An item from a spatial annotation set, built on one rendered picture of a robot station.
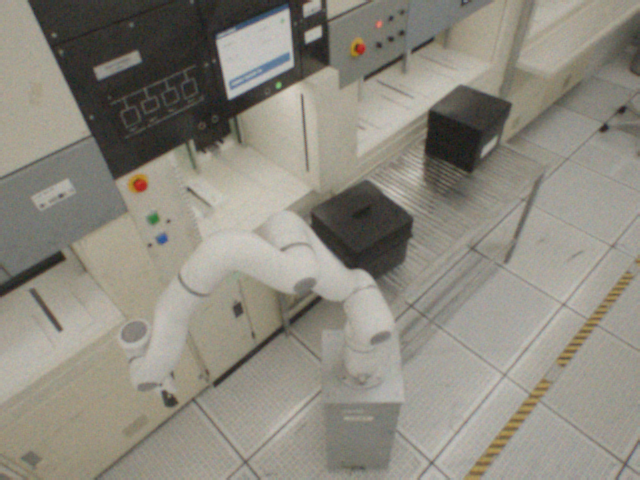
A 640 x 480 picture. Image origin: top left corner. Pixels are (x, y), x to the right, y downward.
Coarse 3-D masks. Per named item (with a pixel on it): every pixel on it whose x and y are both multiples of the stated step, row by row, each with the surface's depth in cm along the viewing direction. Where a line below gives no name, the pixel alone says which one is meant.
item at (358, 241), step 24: (360, 192) 189; (312, 216) 185; (336, 216) 181; (360, 216) 181; (384, 216) 180; (408, 216) 180; (336, 240) 177; (360, 240) 173; (384, 240) 175; (360, 264) 175
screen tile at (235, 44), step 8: (248, 32) 146; (232, 40) 143; (240, 40) 145; (248, 40) 147; (224, 48) 143; (232, 48) 145; (240, 48) 147; (248, 48) 149; (224, 56) 144; (248, 56) 150; (256, 56) 152; (232, 64) 148; (240, 64) 150; (248, 64) 152; (232, 72) 149
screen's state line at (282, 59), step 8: (280, 56) 160; (288, 56) 162; (264, 64) 156; (272, 64) 159; (280, 64) 161; (248, 72) 154; (256, 72) 156; (264, 72) 158; (232, 80) 151; (240, 80) 153; (248, 80) 155; (232, 88) 152
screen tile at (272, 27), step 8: (280, 16) 151; (264, 24) 148; (272, 24) 150; (256, 32) 148; (264, 32) 150; (272, 32) 152; (280, 32) 154; (280, 40) 156; (264, 48) 153; (272, 48) 155; (280, 48) 158; (264, 56) 155
